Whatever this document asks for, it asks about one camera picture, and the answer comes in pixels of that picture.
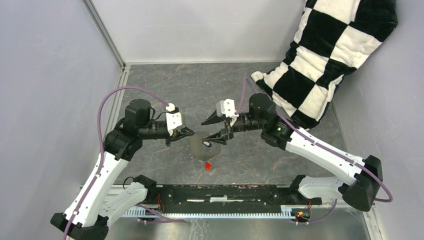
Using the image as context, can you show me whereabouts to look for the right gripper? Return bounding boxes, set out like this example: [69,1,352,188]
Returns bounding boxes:
[201,108,265,146]

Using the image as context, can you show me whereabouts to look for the large metal keyring plate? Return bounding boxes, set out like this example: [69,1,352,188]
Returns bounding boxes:
[188,131,222,161]

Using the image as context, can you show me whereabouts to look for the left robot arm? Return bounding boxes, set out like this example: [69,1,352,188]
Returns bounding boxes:
[50,99,194,240]

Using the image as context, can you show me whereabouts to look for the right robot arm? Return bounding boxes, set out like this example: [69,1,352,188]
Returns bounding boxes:
[201,93,383,212]

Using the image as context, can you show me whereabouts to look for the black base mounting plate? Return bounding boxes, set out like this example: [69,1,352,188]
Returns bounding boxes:
[141,184,323,214]

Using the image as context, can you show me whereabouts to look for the black and white checkered blanket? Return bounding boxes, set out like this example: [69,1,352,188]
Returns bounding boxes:
[251,0,398,129]

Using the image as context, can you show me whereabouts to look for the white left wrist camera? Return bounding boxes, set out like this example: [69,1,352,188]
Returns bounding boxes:
[165,112,186,136]

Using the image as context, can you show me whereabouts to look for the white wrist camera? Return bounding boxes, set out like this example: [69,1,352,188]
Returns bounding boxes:
[165,112,186,136]
[216,98,239,127]

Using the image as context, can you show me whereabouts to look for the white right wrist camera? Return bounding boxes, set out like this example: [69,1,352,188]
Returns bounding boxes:
[216,98,239,127]

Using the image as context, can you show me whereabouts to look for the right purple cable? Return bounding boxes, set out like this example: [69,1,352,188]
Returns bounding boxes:
[234,77,394,226]

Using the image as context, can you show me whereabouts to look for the purple cable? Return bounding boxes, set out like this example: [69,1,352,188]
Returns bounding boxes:
[61,85,188,240]
[234,77,394,226]

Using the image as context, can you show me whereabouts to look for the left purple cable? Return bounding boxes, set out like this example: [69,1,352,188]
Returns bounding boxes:
[61,85,188,240]

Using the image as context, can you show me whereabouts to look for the aluminium frame rail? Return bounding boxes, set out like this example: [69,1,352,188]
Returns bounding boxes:
[75,184,376,209]

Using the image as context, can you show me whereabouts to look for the white slotted cable duct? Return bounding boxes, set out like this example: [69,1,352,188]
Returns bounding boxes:
[121,206,295,220]

